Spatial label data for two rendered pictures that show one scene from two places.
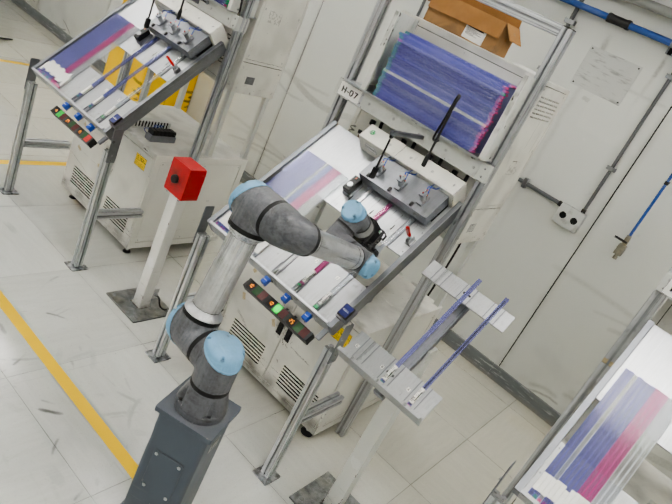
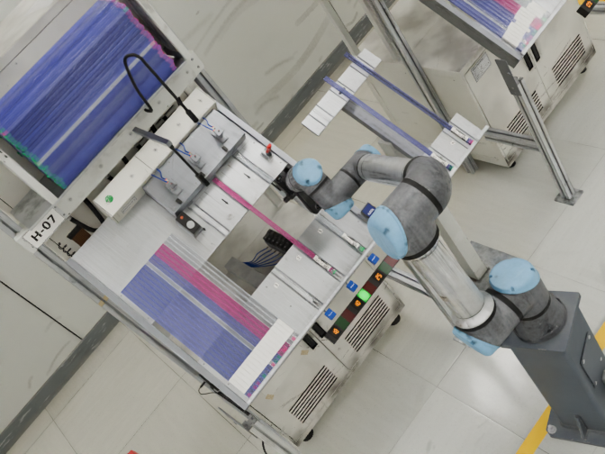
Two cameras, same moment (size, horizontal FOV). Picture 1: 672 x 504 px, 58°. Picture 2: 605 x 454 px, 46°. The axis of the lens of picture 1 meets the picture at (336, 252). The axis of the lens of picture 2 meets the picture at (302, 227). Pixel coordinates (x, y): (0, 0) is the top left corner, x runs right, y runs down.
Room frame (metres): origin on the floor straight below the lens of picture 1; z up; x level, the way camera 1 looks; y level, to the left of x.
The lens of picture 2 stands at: (0.80, 1.22, 2.24)
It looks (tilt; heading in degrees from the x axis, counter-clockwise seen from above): 38 degrees down; 315
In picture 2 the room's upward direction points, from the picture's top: 41 degrees counter-clockwise
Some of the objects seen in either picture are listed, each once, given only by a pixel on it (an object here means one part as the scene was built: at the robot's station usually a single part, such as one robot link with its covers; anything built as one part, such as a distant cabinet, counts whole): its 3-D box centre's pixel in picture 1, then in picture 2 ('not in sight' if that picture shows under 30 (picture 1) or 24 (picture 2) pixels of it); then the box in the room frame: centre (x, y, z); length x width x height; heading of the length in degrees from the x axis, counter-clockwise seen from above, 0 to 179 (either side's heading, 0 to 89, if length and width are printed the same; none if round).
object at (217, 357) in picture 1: (218, 360); (517, 287); (1.40, 0.16, 0.72); 0.13 x 0.12 x 0.14; 56
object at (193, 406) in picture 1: (206, 393); (532, 309); (1.40, 0.16, 0.60); 0.15 x 0.15 x 0.10
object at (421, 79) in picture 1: (443, 91); (83, 92); (2.43, -0.10, 1.52); 0.51 x 0.13 x 0.27; 61
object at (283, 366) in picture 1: (325, 326); (273, 312); (2.57, -0.11, 0.31); 0.70 x 0.65 x 0.62; 61
